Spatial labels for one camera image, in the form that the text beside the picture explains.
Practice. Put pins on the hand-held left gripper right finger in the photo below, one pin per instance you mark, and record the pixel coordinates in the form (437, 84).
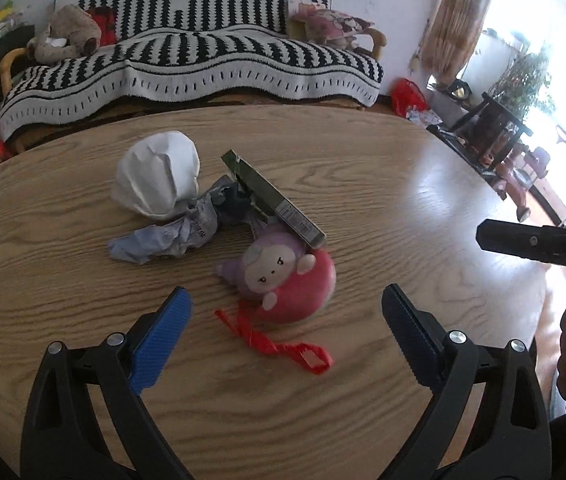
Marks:
(410, 335)

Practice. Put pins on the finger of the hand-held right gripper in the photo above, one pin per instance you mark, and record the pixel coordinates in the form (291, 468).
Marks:
(513, 240)

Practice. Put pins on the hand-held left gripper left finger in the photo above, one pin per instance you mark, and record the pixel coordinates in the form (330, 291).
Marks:
(160, 340)

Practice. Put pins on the red ribbon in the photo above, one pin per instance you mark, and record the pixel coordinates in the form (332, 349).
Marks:
(258, 342)

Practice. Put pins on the pink plush toy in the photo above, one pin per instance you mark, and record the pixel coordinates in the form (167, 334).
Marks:
(273, 265)

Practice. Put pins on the child's tricycle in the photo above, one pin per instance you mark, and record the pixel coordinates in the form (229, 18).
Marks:
(528, 165)

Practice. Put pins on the blue-grey crumpled wrapper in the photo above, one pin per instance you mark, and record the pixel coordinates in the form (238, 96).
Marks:
(173, 235)

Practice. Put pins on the black wooden chair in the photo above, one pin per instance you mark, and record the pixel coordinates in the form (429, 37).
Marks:
(493, 120)

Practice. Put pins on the green potted plant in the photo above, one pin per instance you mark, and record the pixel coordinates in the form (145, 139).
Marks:
(523, 75)

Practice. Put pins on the dark grey crumpled wrapper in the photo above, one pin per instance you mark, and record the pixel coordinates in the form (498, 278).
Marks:
(233, 202)

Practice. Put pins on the white crumpled paper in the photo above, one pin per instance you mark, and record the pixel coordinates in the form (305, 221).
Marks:
(158, 175)

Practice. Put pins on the red plastic bag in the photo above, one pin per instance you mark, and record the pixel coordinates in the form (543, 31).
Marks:
(408, 95)

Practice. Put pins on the dark green carton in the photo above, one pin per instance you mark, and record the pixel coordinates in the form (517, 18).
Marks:
(273, 200)

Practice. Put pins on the beige patterned curtain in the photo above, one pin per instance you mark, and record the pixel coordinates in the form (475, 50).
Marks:
(458, 20)

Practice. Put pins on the pink printed pillow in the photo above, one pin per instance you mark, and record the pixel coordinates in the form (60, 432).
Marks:
(328, 25)

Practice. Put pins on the striped blanket sofa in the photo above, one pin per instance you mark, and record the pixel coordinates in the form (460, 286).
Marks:
(213, 55)

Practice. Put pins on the wooden sofa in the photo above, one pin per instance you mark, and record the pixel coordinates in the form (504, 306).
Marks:
(7, 62)

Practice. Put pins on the red dotted cushion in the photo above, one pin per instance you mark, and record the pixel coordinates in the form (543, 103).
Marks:
(105, 22)

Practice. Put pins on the brown plush bear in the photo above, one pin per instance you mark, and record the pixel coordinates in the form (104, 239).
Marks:
(68, 30)

